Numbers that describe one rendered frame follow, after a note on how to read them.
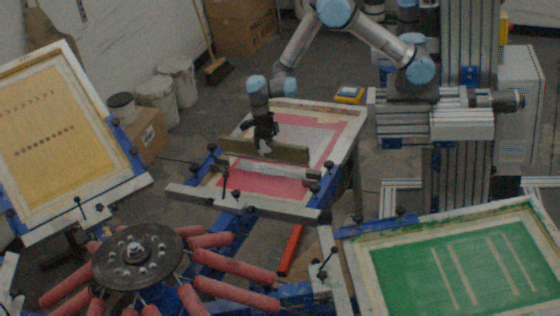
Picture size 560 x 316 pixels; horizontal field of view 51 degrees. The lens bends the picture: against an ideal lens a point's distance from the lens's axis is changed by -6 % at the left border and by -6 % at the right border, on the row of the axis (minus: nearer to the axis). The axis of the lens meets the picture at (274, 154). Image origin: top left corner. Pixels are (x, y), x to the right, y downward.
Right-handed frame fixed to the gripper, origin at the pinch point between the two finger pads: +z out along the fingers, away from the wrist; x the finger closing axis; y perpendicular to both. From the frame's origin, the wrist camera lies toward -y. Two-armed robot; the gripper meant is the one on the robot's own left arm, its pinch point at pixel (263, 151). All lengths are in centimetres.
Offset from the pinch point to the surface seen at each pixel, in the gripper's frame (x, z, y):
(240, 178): -3.8, 13.6, -11.7
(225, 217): -37.1, 5.0, -0.1
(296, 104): 55, 11, -9
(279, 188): -6.0, 13.7, 7.9
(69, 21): 107, -6, -200
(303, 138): 31.0, 13.7, 4.1
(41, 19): 79, -20, -195
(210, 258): -72, -11, 16
